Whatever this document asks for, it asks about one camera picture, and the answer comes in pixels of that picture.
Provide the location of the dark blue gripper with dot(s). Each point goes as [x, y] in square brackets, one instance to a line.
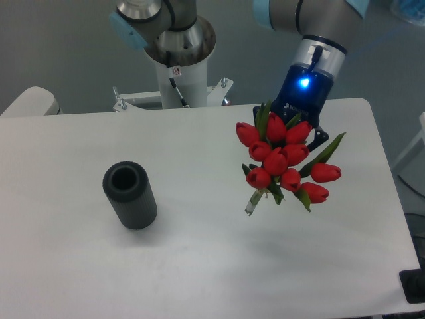
[307, 85]

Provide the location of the red tulip bouquet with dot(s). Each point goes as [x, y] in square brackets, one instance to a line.
[279, 150]

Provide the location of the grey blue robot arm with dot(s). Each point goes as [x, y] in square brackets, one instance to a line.
[139, 23]

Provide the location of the blue plastic bag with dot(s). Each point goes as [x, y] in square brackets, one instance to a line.
[411, 11]

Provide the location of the dark grey ribbed vase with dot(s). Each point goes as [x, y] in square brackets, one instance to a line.
[127, 187]

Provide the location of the black device at table edge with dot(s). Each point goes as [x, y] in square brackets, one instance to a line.
[413, 285]

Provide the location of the white chair back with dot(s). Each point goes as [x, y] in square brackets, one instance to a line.
[34, 101]

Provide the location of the white metal base frame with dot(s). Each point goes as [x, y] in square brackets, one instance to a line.
[174, 98]

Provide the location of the white furniture frame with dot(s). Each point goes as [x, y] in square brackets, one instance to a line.
[413, 148]

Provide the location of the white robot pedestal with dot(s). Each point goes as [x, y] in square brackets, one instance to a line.
[181, 57]

